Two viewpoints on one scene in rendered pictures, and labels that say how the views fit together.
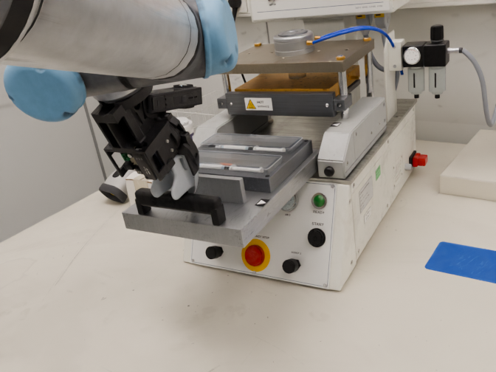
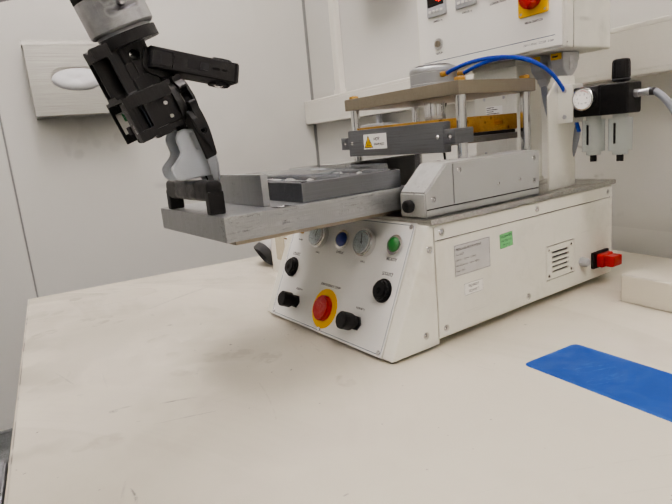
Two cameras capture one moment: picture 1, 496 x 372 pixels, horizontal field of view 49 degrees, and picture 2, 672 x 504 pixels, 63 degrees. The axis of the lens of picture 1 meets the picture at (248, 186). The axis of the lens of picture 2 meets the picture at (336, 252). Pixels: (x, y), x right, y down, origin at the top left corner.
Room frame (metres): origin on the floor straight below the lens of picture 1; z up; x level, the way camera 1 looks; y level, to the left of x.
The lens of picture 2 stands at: (0.14, -0.33, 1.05)
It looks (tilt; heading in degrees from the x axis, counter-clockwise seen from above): 12 degrees down; 22
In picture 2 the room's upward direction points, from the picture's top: 5 degrees counter-clockwise
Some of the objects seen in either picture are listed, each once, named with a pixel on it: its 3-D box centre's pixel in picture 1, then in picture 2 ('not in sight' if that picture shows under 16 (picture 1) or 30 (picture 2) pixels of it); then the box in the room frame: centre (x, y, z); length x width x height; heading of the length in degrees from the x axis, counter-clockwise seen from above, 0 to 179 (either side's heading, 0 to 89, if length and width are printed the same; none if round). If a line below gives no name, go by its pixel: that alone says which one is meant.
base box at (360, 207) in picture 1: (314, 177); (446, 249); (1.09, -0.15, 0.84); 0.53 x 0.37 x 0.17; 147
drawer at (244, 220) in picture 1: (227, 178); (286, 195); (0.85, 0.03, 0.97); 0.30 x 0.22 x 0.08; 147
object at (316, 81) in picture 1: (300, 73); (438, 115); (1.10, -0.14, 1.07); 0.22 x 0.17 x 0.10; 57
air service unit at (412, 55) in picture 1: (424, 63); (602, 112); (1.09, -0.39, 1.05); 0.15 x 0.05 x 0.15; 57
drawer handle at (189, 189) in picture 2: (178, 205); (193, 195); (0.73, 0.11, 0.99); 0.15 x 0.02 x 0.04; 57
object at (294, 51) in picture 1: (311, 60); (456, 103); (1.12, -0.17, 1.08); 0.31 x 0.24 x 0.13; 57
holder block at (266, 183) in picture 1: (240, 160); (313, 183); (0.89, 0.01, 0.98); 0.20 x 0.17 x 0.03; 57
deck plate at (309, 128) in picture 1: (310, 131); (452, 194); (1.13, -0.15, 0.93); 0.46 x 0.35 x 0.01; 147
